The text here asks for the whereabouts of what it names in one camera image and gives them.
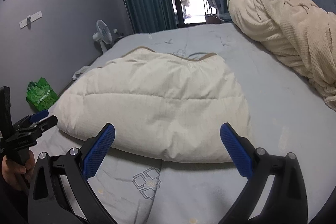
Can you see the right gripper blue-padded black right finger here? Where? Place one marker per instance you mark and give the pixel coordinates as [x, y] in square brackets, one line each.
[287, 199]

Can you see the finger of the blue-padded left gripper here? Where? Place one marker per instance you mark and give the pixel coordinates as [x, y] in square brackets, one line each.
[39, 116]

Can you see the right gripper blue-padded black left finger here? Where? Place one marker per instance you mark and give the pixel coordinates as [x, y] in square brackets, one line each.
[48, 202]

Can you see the cream puffer jacket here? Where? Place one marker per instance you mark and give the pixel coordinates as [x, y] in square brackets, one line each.
[162, 106]

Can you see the person's left hand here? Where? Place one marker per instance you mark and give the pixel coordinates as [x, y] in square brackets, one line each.
[11, 171]

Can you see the green plastic bag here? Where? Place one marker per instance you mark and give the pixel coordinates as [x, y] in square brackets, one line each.
[40, 95]

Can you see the light blue bed sheet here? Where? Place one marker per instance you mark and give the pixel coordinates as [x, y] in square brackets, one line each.
[287, 115]

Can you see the white standing fan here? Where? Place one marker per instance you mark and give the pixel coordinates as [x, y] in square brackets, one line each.
[102, 35]

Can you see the cream knitted blanket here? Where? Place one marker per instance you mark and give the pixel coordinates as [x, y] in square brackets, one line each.
[299, 33]

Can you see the blue chair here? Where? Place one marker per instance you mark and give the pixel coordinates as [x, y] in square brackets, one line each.
[217, 5]

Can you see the white wall hook strip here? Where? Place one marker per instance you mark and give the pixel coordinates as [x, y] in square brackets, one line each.
[29, 19]

